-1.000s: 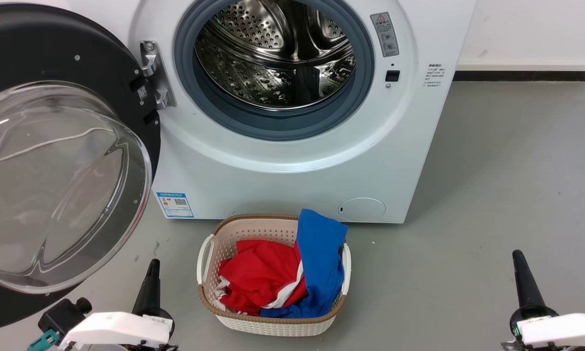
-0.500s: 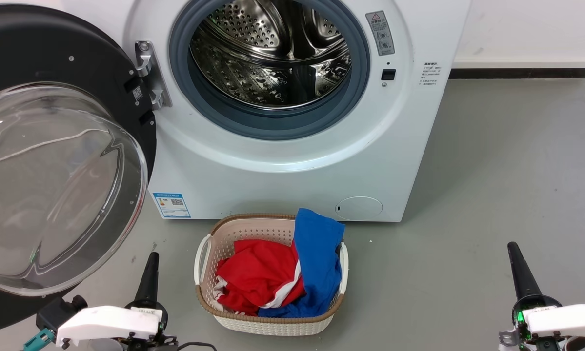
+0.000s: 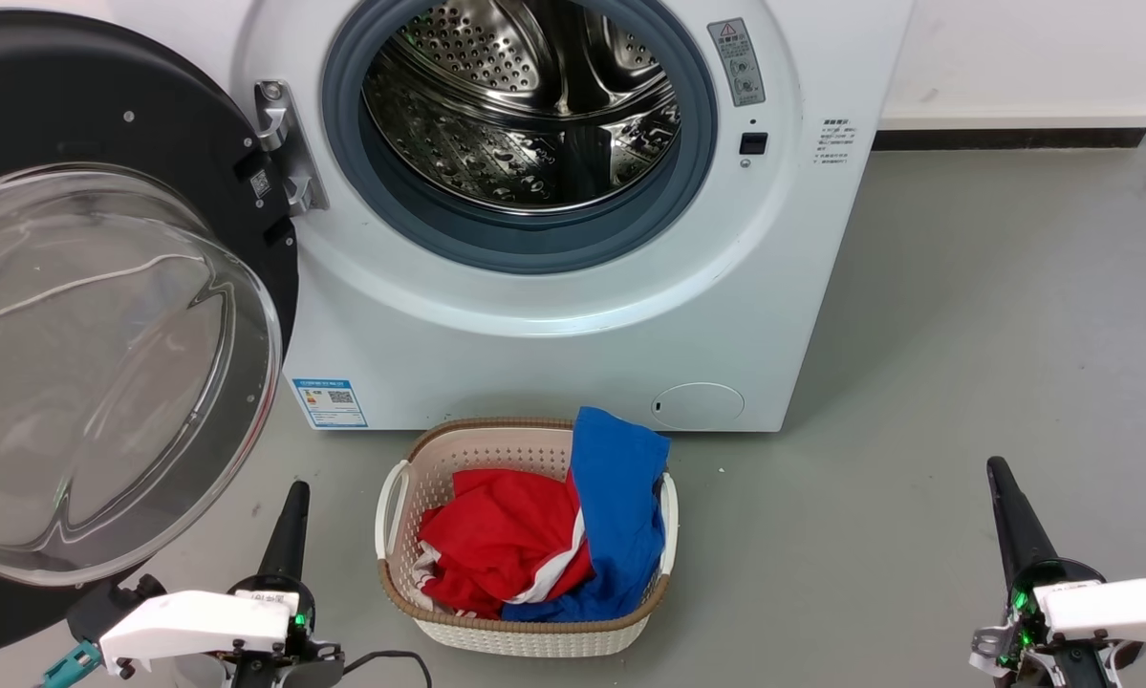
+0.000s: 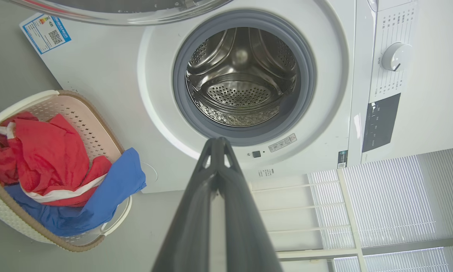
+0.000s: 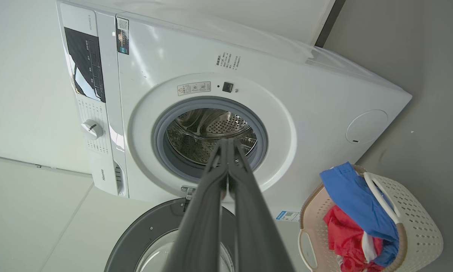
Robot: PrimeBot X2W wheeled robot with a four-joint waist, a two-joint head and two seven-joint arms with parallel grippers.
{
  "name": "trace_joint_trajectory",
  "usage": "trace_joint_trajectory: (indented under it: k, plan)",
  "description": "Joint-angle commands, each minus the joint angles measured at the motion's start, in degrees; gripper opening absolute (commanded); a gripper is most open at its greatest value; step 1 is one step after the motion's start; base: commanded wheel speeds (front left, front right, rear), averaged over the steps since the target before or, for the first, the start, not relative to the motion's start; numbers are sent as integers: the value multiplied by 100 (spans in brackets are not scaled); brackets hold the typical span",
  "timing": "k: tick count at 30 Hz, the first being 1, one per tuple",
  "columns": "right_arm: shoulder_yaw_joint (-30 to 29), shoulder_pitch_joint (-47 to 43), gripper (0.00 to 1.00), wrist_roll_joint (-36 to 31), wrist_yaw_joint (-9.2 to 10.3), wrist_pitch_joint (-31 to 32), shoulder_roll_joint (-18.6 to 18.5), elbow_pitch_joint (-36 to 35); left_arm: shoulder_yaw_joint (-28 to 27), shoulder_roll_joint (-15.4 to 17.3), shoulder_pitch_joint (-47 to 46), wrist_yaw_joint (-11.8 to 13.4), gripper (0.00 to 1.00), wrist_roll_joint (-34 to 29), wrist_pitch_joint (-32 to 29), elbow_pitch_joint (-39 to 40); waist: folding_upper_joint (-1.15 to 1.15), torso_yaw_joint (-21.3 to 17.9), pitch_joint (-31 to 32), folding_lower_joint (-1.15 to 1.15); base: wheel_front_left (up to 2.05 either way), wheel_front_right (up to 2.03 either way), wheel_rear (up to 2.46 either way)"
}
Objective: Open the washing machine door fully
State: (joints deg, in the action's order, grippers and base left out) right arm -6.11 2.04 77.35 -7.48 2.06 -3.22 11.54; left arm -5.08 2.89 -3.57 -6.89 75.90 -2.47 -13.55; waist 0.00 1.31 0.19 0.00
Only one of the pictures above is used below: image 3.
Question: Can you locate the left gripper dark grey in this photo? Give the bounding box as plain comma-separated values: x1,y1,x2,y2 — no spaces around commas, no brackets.
228,481,345,688

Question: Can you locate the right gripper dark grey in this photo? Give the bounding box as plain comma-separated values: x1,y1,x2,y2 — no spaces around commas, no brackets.
969,456,1139,688

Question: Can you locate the black round glass washer door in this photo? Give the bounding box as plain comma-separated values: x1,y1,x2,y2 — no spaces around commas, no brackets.
0,10,302,660

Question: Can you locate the white front-load washing machine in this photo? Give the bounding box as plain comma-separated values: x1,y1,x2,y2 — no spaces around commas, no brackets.
104,0,918,434

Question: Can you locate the silver metal door hinge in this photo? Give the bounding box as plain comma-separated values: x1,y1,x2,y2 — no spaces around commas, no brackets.
251,80,331,217

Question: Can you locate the blue energy label sticker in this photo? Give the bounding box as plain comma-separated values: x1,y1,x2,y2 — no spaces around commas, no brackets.
292,378,370,430

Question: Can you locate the red garment with white trim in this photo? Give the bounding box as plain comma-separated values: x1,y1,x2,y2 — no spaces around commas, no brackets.
417,467,595,620

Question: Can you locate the teal connector piece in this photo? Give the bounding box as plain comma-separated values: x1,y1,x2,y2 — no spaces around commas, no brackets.
40,641,102,688

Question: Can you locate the beige plastic laundry basket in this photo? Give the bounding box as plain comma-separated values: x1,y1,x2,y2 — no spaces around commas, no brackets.
375,417,680,659

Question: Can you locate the blue garment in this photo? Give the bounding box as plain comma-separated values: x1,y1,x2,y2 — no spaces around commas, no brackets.
502,406,672,624

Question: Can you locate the round white filter cover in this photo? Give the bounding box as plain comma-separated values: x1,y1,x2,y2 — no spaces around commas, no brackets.
651,382,746,431

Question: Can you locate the black baseboard strip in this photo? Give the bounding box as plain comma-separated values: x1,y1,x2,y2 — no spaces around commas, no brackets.
872,127,1146,152

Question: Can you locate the small printed text label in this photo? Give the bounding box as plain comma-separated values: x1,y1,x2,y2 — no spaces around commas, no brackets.
813,118,854,167

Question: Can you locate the stainless steel washer drum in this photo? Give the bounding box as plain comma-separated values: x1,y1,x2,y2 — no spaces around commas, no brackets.
361,0,681,214

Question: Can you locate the grey warning sticker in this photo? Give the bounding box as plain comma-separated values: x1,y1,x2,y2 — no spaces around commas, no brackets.
706,17,768,108

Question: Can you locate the white floor cable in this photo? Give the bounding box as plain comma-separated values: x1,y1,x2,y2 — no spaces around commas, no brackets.
0,253,212,328

